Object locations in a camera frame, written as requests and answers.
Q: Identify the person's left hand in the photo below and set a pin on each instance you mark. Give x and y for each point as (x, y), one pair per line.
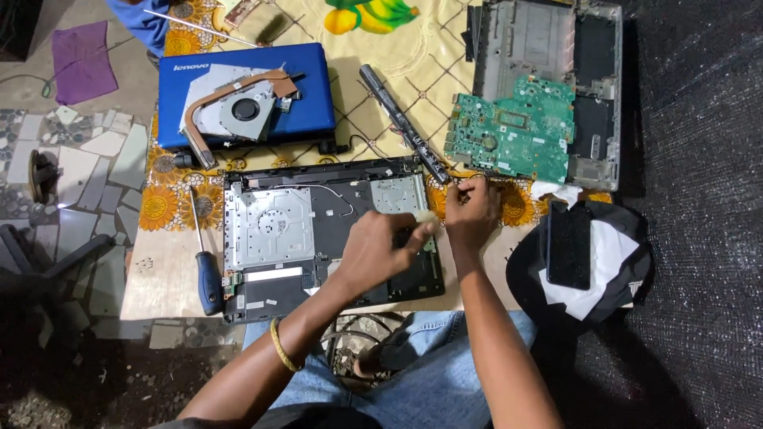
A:
(369, 253)

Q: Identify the person's right hand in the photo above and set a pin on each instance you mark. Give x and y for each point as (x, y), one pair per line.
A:
(471, 220)

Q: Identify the person's left fingers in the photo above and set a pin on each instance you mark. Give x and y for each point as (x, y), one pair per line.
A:
(417, 238)

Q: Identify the person's right fingers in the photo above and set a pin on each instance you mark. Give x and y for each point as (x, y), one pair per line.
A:
(471, 189)

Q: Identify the small white cleaning cloth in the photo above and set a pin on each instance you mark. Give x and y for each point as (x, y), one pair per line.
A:
(427, 217)

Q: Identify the green laptop motherboard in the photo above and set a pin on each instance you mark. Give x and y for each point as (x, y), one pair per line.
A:
(512, 128)

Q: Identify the crumpled white tissue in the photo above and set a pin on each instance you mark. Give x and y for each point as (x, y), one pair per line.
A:
(554, 190)

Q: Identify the long black laptop battery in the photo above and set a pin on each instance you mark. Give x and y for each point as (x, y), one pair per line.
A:
(402, 122)

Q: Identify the black smartphone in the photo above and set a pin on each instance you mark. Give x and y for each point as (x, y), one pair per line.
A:
(569, 244)

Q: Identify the sunflower print tablecloth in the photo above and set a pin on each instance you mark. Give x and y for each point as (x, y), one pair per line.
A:
(417, 65)

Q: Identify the black laptop base chassis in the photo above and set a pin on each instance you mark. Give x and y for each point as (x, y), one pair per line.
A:
(280, 238)

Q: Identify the grey laptop bottom case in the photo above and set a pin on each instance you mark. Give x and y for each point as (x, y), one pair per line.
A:
(590, 107)

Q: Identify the person's blue jeans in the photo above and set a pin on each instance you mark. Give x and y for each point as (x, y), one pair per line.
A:
(429, 387)

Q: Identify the black plastic strip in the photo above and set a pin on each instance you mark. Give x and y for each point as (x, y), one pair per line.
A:
(471, 33)

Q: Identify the black and white cap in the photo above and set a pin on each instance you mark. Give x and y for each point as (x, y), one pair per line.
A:
(620, 262)

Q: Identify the blue laptop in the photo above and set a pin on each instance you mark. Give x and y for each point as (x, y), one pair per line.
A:
(304, 89)

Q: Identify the cooling fan with copper heatpipe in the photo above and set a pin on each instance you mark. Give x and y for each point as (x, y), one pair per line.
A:
(238, 107)

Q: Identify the small brown circuit part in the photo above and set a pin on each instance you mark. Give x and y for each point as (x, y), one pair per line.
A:
(240, 11)

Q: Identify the thin metal rod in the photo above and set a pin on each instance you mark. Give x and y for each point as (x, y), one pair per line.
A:
(196, 27)

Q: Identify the purple cloth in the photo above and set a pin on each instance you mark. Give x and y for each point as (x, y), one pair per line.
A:
(83, 62)

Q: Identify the dark sandal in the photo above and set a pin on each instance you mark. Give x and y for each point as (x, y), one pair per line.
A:
(43, 176)

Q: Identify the black chair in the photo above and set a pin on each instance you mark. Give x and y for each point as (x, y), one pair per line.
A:
(36, 268)

